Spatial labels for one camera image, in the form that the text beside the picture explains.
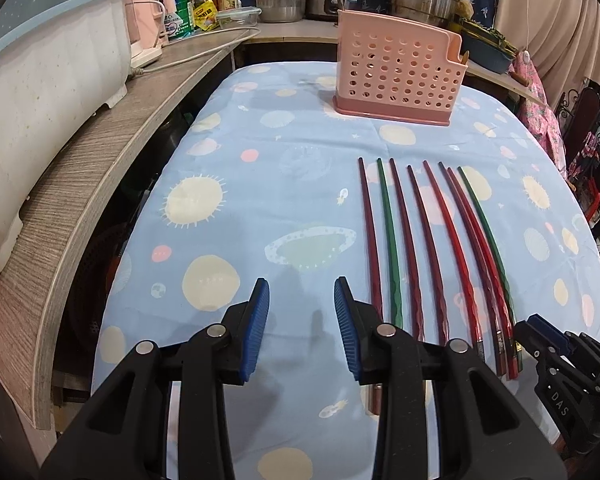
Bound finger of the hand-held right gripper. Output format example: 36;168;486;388
513;315;557;362
529;313;600;367

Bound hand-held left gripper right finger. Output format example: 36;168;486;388
333;276;566;480

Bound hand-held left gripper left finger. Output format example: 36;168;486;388
40;277;271;480

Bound green chopstick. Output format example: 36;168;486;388
457;166;522;357
376;158;405;330

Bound pink perforated utensil basket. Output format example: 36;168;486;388
333;9;468;126

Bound blue planet print tablecloth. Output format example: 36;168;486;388
91;60;600;480

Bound hanging clothes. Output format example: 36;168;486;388
565;75;600;261

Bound pink floral cloth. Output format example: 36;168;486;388
512;52;568;176

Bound wooden counter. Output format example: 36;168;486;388
0;25;263;431

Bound blue plastic basin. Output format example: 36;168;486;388
455;25;518;73

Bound glass container with green lid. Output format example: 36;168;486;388
215;6;258;30

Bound white plastic tub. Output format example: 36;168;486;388
0;0;133;278

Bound yellow snack packet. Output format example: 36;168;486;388
192;0;218;31

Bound steel pot with lid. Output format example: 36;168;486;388
255;0;308;23

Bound beige curtain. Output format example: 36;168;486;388
495;0;600;106

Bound pink kitchen appliance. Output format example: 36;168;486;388
125;0;178;68

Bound white power cable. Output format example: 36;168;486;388
127;25;262;78

